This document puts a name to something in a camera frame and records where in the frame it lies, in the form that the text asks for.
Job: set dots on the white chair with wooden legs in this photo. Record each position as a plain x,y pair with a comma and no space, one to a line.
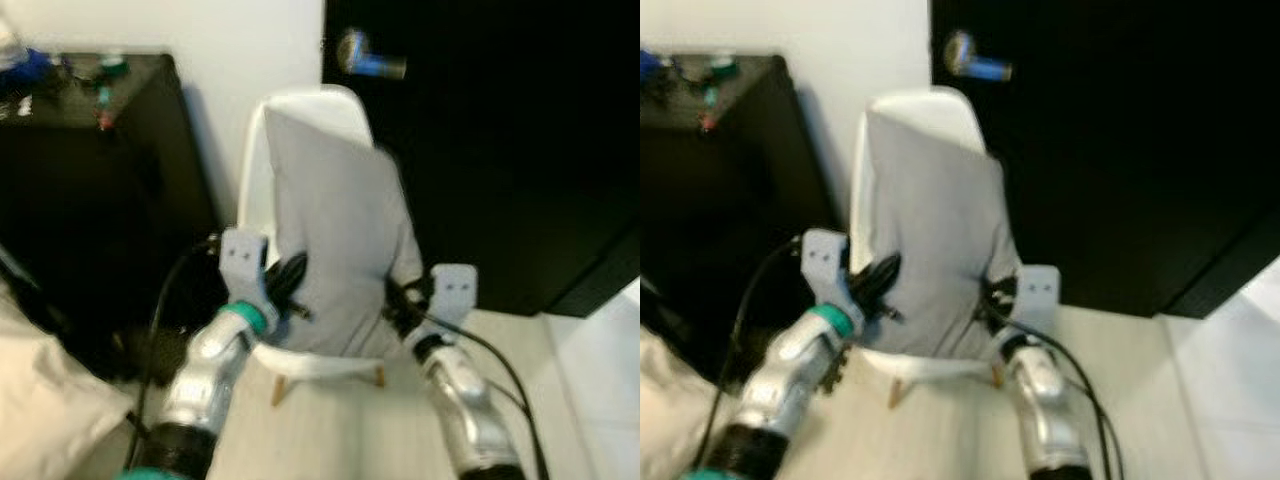
310,105
915,105

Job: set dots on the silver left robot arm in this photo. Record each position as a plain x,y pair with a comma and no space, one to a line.
800,360
210,370

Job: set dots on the grey pillow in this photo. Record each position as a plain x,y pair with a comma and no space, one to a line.
340,230
940,230

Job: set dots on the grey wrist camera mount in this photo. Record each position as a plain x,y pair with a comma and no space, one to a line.
243,260
455,290
1040,290
825,260

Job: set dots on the black door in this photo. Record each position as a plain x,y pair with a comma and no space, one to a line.
1120,150
500,150

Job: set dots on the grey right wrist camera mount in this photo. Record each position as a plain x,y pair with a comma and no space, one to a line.
455,290
1040,290

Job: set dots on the small red and green item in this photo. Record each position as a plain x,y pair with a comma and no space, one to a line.
709,110
103,108

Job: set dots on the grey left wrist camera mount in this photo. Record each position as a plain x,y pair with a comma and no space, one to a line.
825,260
243,260

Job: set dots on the black cabinet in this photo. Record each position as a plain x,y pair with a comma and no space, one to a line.
720,200
100,200

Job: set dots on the blue item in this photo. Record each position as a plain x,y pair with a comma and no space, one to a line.
25,70
652,72

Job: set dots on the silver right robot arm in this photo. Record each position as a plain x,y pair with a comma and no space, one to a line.
465,400
1045,400

